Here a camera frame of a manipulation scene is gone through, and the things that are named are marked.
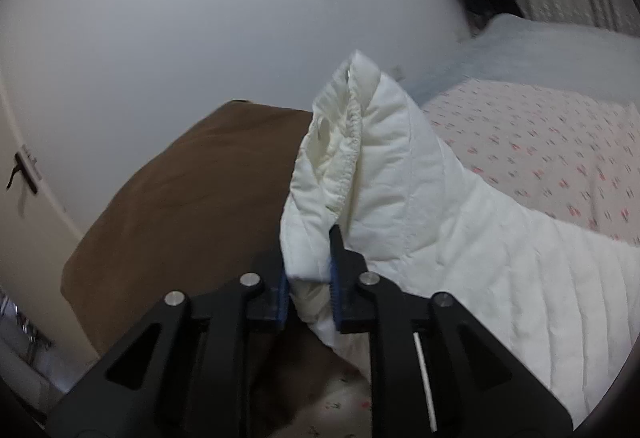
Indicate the cream door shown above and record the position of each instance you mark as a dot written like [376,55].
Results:
[30,243]

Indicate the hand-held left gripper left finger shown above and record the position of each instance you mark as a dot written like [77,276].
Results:
[281,300]

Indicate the white quilted blanket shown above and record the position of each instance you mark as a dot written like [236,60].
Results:
[450,243]

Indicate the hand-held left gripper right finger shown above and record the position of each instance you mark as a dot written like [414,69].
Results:
[336,288]

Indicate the cherry print bed mat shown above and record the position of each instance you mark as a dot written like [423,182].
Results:
[540,143]

